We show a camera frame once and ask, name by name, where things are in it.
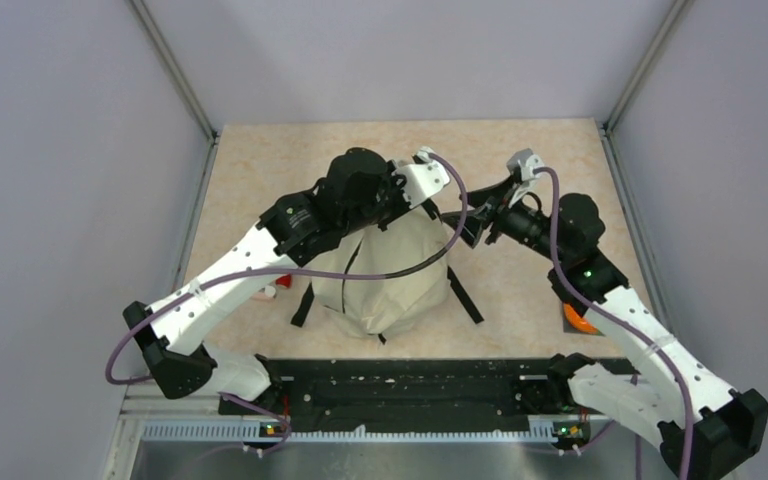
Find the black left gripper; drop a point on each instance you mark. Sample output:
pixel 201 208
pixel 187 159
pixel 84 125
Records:
pixel 397 182

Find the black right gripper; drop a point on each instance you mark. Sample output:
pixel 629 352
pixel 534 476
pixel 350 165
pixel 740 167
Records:
pixel 477 220

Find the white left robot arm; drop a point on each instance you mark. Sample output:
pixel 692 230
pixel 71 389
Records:
pixel 360 189

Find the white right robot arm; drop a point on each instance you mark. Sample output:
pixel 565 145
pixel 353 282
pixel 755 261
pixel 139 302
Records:
pixel 703 427

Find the orange tape roll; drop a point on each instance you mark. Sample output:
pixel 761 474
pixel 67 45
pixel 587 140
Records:
pixel 577 322

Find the pink white stapler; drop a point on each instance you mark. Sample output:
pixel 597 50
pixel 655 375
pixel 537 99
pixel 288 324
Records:
pixel 267 293

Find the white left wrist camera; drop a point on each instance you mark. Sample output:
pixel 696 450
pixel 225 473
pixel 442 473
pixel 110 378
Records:
pixel 423 179

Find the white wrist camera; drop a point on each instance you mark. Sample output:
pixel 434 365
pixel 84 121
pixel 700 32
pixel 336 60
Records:
pixel 423 179
pixel 525 168

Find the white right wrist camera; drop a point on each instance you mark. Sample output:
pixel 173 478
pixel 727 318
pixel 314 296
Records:
pixel 525 168

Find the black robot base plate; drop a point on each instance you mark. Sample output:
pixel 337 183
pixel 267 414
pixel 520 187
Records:
pixel 413 396

